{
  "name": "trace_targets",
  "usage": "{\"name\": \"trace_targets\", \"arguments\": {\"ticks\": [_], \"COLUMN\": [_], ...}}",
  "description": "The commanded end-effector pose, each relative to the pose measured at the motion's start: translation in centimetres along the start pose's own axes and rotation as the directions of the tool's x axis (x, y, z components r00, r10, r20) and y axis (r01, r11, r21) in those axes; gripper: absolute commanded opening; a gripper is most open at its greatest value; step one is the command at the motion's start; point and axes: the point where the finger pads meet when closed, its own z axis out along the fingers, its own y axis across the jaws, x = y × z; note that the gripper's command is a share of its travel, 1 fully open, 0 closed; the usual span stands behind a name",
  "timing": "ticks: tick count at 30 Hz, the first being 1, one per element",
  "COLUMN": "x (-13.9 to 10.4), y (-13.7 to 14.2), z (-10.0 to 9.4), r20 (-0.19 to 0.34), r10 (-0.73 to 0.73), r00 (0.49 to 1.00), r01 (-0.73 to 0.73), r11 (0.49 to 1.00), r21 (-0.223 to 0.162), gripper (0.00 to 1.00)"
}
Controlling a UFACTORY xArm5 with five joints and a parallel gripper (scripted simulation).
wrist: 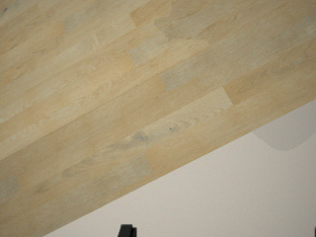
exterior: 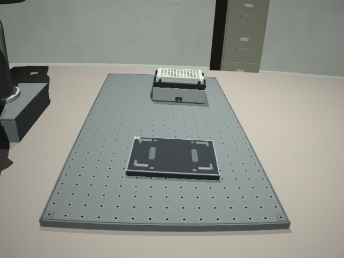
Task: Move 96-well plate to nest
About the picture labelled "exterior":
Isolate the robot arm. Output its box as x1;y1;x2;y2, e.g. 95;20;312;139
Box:
0;0;25;106

